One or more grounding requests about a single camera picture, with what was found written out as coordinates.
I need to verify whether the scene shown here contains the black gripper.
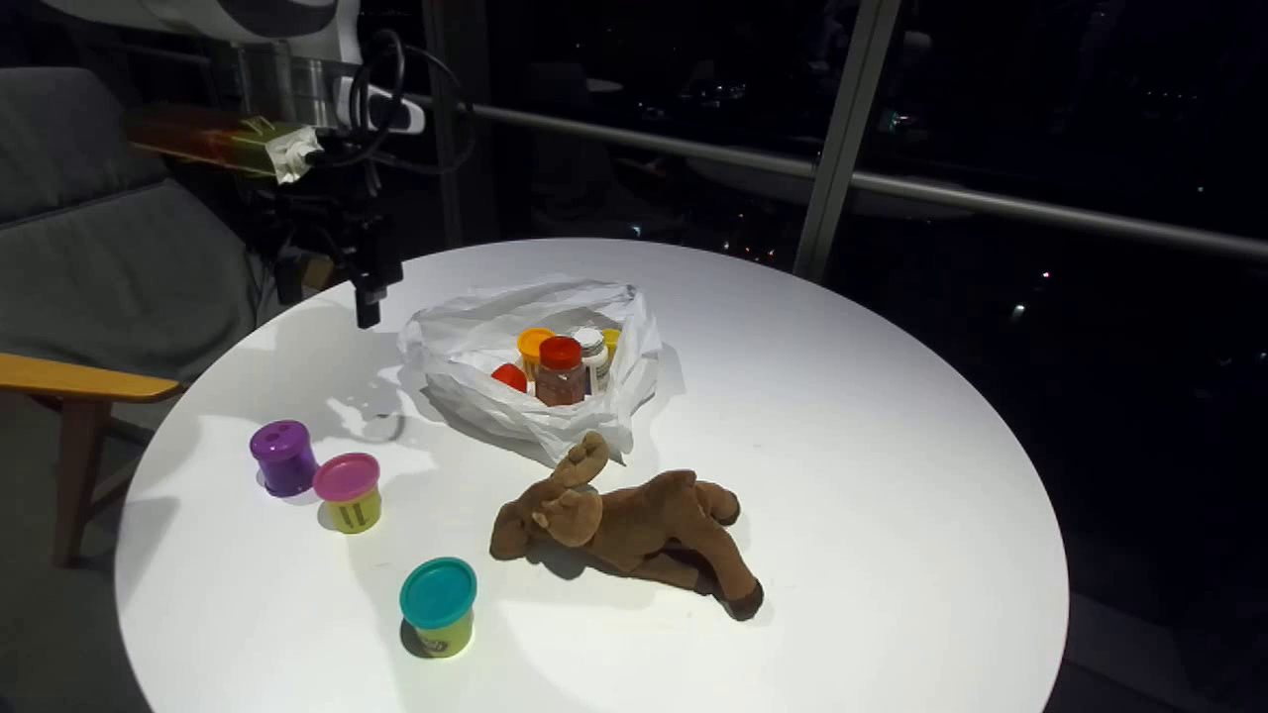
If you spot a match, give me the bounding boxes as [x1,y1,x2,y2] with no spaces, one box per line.
[250,126,409,334]

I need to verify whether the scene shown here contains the spice jar with red lid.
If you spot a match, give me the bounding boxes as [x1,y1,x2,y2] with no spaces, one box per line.
[530,334,589,413]

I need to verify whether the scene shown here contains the white lid small jar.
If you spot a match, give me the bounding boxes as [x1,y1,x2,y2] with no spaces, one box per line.
[575,323,615,383]

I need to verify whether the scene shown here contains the white plastic bag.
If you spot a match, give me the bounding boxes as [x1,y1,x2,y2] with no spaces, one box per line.
[392,272,688,466]

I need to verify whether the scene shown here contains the purple dough can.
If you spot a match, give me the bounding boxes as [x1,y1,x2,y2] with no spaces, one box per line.
[244,417,320,501]

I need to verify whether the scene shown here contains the pink lid dough can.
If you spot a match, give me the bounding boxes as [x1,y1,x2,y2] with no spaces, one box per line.
[310,451,384,537]

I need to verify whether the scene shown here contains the grey armchair with wooden armrests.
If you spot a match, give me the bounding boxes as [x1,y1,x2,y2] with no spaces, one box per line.
[0,64,384,713]

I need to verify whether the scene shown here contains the teal lid dough can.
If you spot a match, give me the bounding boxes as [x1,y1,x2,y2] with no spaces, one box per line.
[396,552,479,662]

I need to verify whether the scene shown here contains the brown plush animal toy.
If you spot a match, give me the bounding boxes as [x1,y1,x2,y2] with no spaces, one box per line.
[487,429,768,620]

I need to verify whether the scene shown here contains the grey metal window railing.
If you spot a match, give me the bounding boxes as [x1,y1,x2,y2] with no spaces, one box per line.
[392,91,1268,261]

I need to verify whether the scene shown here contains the grey window post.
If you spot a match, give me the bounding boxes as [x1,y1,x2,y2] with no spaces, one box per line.
[789,0,903,285]

